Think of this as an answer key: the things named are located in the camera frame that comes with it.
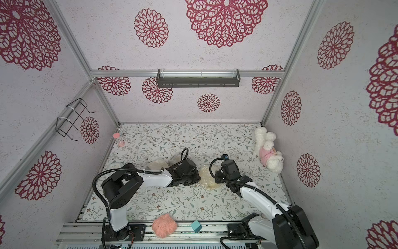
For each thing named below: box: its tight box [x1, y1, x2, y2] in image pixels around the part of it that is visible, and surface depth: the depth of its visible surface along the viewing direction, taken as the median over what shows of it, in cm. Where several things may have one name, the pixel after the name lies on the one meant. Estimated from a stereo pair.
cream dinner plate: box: [198, 163, 220, 189], surface depth 91 cm
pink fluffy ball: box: [151, 213, 178, 239], surface depth 73 cm
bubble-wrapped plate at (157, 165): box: [145, 159, 169, 171], surface depth 99 cm
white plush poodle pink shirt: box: [254, 126, 284, 174], surface depth 93 cm
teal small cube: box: [190, 219, 203, 233], surface depth 76 cm
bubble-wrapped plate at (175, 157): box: [167, 151, 194, 169], surface depth 101 cm
